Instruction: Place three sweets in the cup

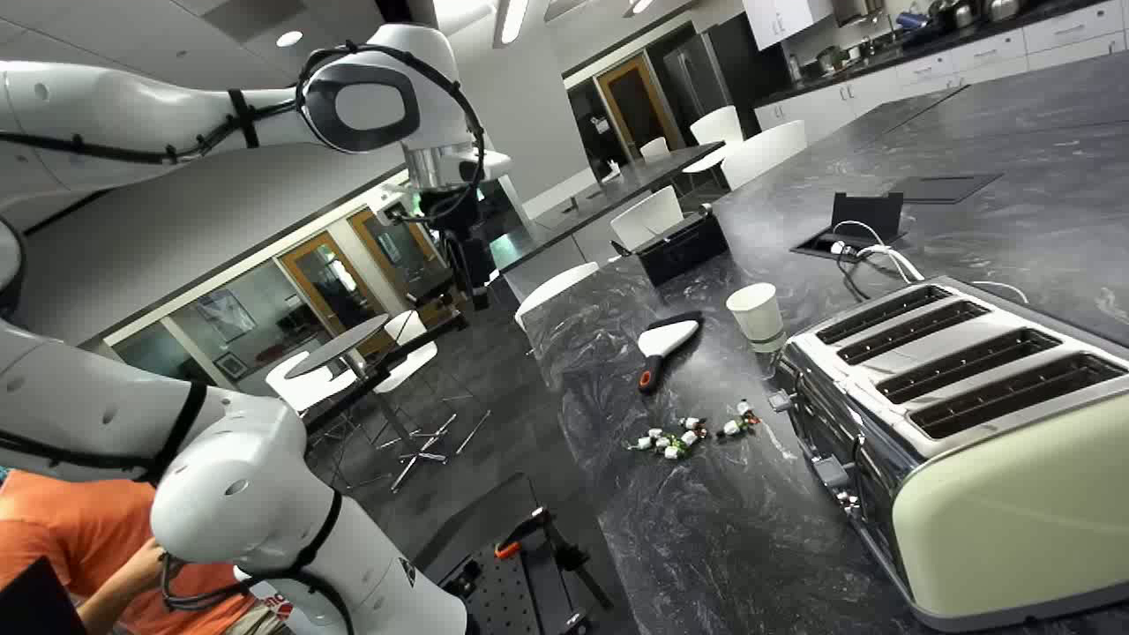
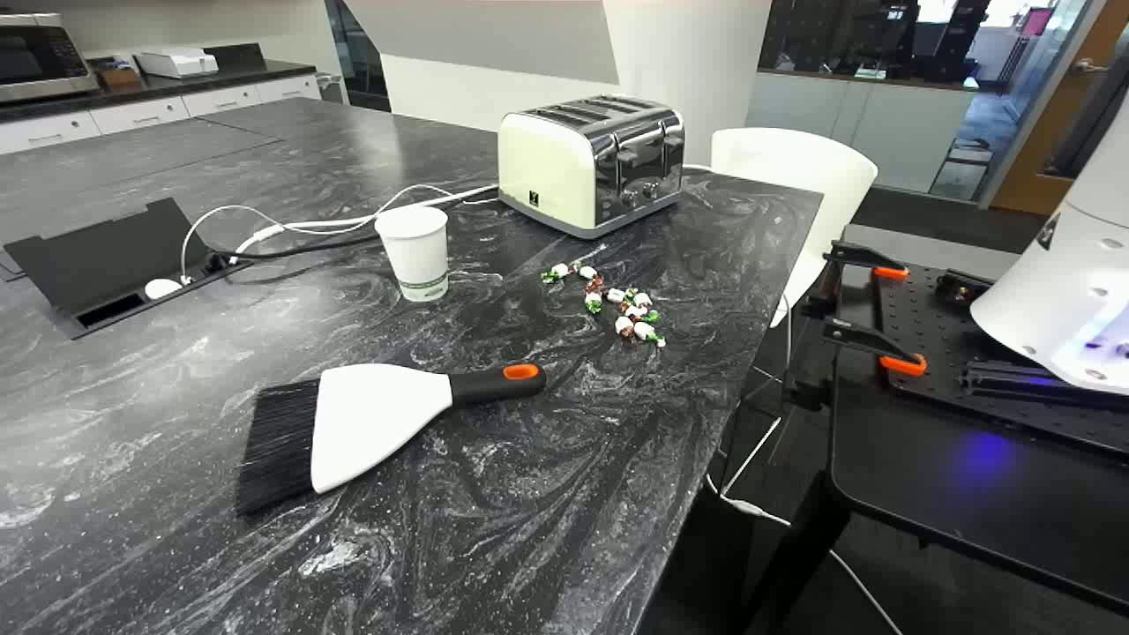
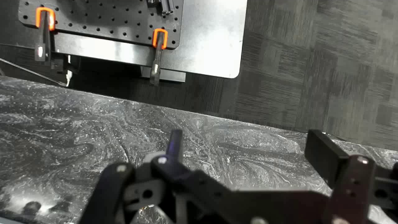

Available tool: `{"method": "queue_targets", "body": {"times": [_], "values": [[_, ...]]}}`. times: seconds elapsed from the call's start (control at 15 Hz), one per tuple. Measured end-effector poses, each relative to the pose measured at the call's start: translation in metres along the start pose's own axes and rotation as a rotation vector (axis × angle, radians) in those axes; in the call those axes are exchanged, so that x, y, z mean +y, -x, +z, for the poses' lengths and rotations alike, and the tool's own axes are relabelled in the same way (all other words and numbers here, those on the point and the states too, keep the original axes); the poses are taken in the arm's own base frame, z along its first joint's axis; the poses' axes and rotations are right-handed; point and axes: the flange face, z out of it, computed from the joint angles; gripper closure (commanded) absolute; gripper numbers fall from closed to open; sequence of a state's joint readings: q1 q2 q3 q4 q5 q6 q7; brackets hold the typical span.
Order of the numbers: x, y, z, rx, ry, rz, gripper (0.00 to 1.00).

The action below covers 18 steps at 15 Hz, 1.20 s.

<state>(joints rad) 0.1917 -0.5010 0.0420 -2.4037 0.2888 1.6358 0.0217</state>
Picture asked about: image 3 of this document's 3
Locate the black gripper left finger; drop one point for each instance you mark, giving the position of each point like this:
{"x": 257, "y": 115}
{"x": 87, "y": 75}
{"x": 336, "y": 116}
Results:
{"x": 123, "y": 189}

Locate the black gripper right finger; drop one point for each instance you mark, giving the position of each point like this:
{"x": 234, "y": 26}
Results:
{"x": 357, "y": 181}

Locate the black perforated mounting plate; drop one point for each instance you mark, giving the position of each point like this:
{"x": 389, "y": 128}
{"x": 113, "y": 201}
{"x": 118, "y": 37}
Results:
{"x": 123, "y": 19}

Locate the orange handled clamp right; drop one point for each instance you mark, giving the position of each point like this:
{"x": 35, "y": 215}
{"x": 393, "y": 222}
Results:
{"x": 159, "y": 42}

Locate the orange handled clamp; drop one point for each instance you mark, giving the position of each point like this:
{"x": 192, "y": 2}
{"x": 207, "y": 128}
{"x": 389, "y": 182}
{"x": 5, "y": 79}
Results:
{"x": 159, "y": 42}
{"x": 44, "y": 19}

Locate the grey metal base plate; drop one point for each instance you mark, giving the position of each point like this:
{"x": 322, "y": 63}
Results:
{"x": 210, "y": 41}

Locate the orange handled clamp left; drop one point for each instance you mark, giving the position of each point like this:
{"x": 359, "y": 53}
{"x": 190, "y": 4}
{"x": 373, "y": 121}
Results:
{"x": 44, "y": 19}

